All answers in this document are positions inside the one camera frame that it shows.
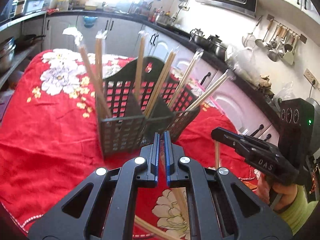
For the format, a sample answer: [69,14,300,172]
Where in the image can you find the green sleeve right forearm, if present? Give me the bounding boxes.
[279,185,318,235]

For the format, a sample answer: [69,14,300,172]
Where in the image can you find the right hand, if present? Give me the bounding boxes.
[256,173,298,211]

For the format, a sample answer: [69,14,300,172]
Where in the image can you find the wrapped chopsticks far right basket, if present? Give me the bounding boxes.
[186,69,235,111]

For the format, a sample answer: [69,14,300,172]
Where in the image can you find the wrapped chopsticks basket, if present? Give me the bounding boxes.
[186,69,235,111]
[95,30,108,119]
[134,31,148,101]
[168,49,204,108]

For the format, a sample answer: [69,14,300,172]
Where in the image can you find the red floral tablecloth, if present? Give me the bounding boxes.
[1,49,257,239]

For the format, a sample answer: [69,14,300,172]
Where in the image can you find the plastic bag on counter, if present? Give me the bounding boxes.
[225,46,260,87]

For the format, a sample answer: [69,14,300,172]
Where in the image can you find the steel pot on stove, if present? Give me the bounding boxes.
[207,35,227,61]

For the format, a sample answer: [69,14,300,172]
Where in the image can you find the black perforated utensil basket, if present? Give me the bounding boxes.
[98,56,200,156]

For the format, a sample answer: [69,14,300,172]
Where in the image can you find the wrapped chopsticks centre basket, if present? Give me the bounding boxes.
[134,31,148,101]

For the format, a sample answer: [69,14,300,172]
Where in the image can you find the wrapped chopsticks far left basket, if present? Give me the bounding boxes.
[95,30,108,119]

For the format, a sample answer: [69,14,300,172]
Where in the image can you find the white lower cabinets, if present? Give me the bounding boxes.
[43,12,279,144]

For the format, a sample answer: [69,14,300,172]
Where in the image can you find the black frying pan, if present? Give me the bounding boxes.
[15,34,45,50]

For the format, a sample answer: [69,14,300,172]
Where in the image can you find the blue bowl on cabinet door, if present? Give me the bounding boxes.
[82,16,98,28]

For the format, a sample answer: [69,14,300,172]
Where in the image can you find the steel stockpot on shelf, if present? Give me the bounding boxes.
[0,37,16,74]

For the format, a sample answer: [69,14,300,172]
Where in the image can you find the blue grey storage bin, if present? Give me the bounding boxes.
[24,0,45,15]

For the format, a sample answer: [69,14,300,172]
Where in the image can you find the black camera unit green light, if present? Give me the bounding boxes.
[278,98,319,185]

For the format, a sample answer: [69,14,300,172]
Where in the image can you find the wall socket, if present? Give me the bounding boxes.
[304,68,318,88]

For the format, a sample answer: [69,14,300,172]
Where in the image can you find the wall utensil rack with ladles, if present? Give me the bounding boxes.
[254,14,307,66]

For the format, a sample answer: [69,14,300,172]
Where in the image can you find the wire strainer on wall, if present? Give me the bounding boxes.
[241,16,263,48]

